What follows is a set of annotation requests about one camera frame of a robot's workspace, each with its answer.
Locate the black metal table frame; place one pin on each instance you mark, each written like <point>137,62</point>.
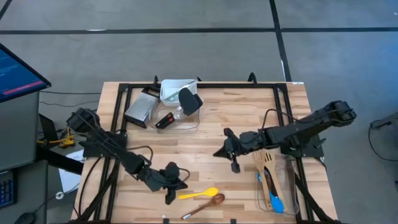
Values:
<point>236,85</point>

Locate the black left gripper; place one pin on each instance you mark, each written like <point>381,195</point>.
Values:
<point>171,177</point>

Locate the black keyboard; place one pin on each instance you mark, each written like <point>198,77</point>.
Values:
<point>6,189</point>

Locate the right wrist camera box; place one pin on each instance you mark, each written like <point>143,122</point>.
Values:
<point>252,138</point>

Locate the white paper sheet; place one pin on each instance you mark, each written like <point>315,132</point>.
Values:
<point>66,180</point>

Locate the white plastic bin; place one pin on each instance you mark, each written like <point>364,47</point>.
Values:
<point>169,87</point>

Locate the yellow silicone spoon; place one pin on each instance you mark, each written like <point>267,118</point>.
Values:
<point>211,190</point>

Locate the dark wooden spoon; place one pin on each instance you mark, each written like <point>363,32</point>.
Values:
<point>217,199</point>

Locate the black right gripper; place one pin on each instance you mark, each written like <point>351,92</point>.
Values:
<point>232,146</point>

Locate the small white label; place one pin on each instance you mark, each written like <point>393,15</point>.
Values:
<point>297,83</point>

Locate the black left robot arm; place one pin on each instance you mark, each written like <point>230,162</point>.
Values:
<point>130,161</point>

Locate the blue-screen monitor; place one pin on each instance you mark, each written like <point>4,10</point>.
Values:
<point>18,77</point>

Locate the black rectangular-head turner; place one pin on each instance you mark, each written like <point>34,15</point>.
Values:
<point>199,101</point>

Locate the grey desk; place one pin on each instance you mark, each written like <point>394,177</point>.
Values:
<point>18,130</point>

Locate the black round-head turner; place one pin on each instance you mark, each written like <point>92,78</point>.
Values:
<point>186,101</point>

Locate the black computer mouse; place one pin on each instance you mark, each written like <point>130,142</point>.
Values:
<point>25,218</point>

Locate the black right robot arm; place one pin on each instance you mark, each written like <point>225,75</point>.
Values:
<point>295,129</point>

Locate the grey stand leg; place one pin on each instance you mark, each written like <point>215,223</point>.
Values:
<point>385,122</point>

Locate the light wooden spatula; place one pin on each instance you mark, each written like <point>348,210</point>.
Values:
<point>258,158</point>

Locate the wooden slotted spatula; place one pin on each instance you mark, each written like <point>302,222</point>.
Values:
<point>270,158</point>

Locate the metal box grater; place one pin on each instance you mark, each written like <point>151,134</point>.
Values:
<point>141,107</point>

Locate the small blue silicone spoon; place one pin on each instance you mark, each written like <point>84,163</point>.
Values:
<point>276,203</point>

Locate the silver serrated steel knife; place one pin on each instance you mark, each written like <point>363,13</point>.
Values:
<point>171,99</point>

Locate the clear plastic container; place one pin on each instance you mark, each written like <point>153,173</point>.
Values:
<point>289,186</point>
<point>189,124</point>

